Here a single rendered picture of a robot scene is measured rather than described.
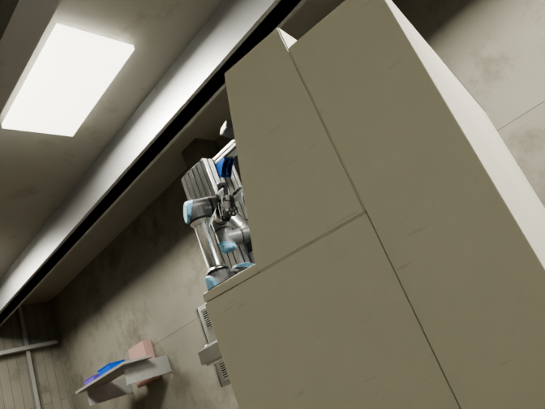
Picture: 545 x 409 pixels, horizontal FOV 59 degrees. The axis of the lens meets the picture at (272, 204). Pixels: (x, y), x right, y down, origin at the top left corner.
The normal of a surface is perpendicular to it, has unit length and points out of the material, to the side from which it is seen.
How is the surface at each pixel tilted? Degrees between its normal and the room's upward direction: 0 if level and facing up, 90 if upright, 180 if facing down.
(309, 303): 90
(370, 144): 90
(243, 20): 90
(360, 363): 90
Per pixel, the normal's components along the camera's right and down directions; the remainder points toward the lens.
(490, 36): -0.67, -0.01
